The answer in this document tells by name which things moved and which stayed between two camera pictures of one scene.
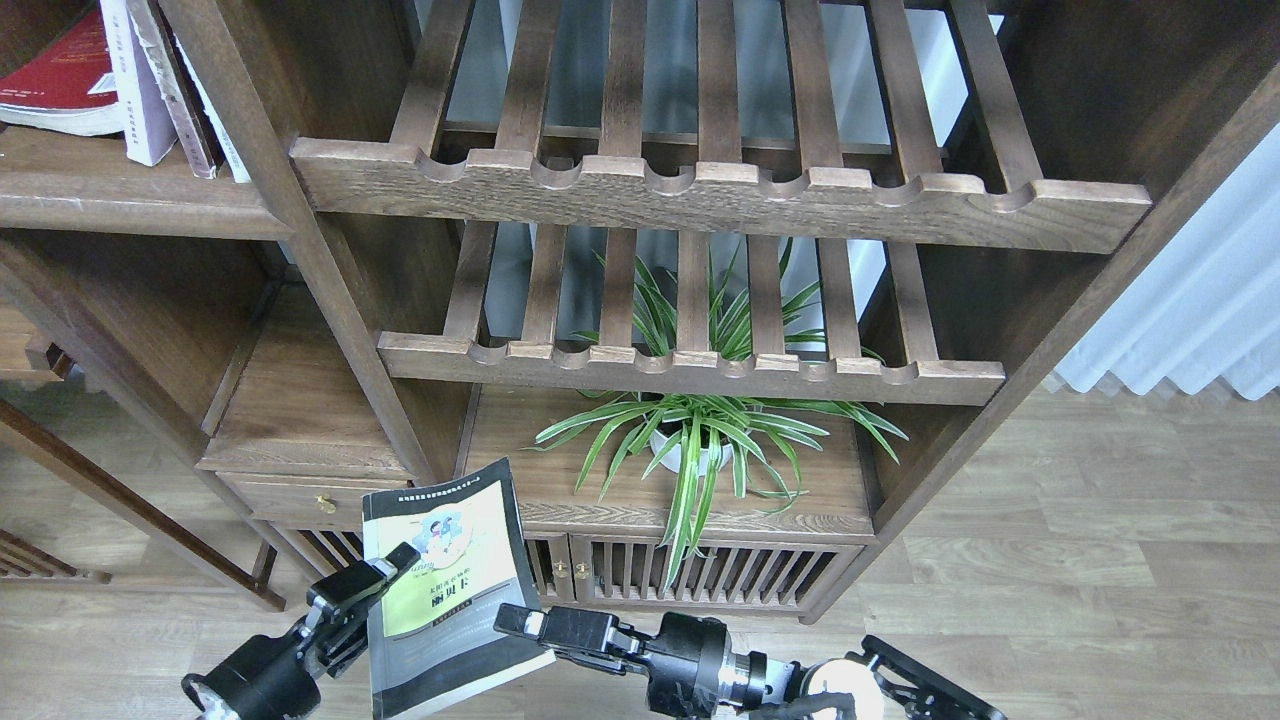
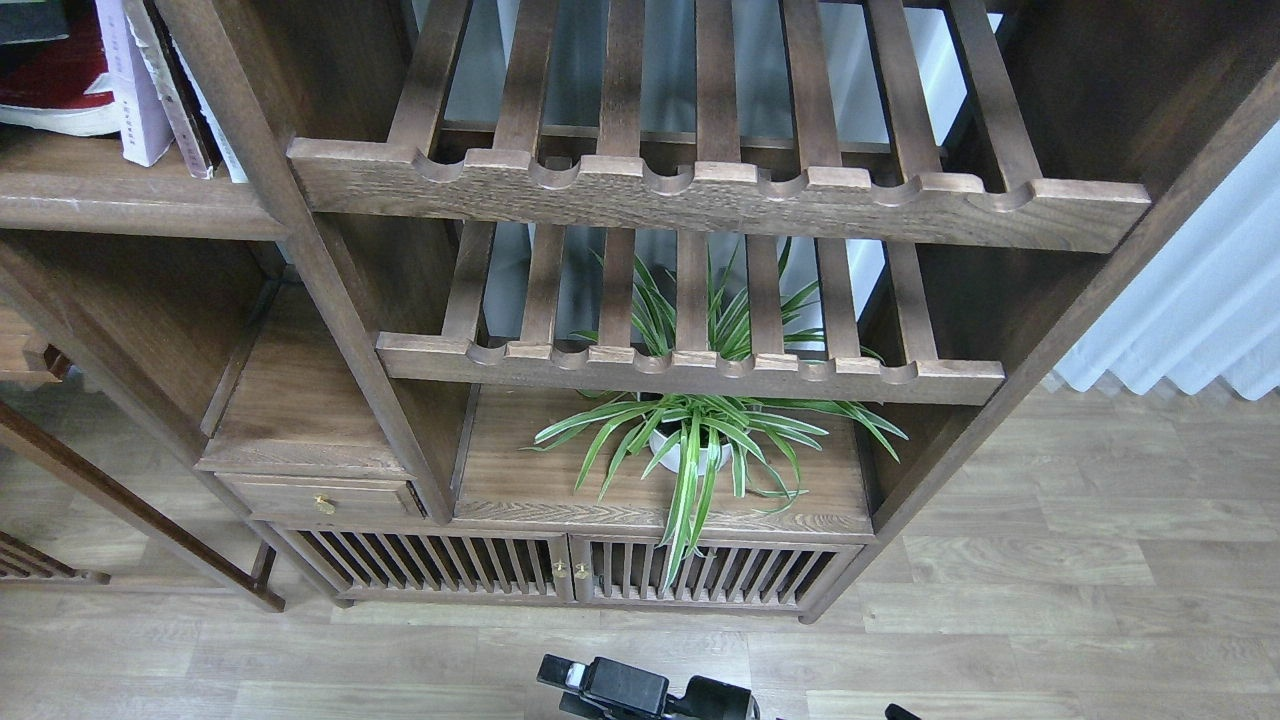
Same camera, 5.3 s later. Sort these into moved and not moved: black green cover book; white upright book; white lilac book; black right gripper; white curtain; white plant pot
Moved: black right gripper; black green cover book
Not moved: white lilac book; white plant pot; white curtain; white upright book
